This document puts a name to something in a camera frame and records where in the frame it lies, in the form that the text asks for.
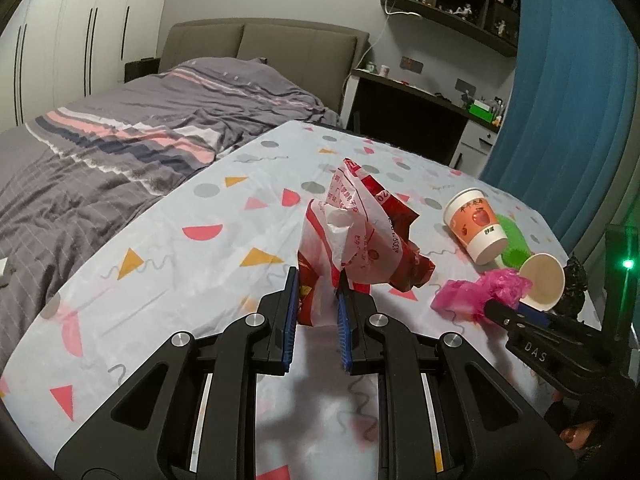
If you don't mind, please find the white drawer cabinet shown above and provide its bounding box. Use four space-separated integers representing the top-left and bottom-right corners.
449 120 498 178

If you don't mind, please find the blue curtain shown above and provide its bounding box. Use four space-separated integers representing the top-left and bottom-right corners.
482 0 639 260

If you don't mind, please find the black nightstand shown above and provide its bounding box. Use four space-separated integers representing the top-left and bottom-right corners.
124 58 160 84

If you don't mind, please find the dark top desk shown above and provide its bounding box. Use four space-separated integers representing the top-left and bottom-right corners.
342 70 498 164

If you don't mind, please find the black plastic bag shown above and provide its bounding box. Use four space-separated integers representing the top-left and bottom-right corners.
553 255 588 320

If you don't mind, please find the grey striped duvet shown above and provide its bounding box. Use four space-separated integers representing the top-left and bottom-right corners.
1 58 341 358

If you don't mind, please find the pink plastic bag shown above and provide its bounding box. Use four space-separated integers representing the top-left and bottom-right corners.
431 268 533 320

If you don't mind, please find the green box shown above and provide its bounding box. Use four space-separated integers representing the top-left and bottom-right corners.
468 100 495 122

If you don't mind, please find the grey upholstered headboard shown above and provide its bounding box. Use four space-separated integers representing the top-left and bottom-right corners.
158 18 370 112

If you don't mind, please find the red white plastic bag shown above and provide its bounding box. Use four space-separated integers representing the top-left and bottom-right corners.
297 158 435 326

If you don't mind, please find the white wardrobe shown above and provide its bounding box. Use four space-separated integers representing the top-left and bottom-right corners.
1 0 165 129

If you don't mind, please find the patterned white table cloth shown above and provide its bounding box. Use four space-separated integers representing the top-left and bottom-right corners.
1 122 567 479

